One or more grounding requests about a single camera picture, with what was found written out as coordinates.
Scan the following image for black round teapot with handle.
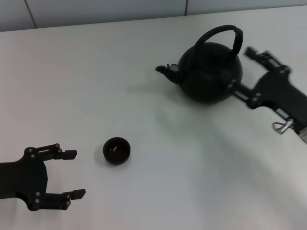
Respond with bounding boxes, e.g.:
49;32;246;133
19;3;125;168
155;24;244;104

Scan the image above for metal connector plug with cable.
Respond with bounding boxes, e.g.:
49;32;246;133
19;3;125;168
272;119;295;135

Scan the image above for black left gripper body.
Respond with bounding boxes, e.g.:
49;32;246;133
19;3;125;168
0;147;50;212

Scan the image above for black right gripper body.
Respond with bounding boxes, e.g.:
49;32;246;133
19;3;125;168
249;65;307;134

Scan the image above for small dark brown teacup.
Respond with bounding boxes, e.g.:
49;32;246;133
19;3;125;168
102;137;131;166

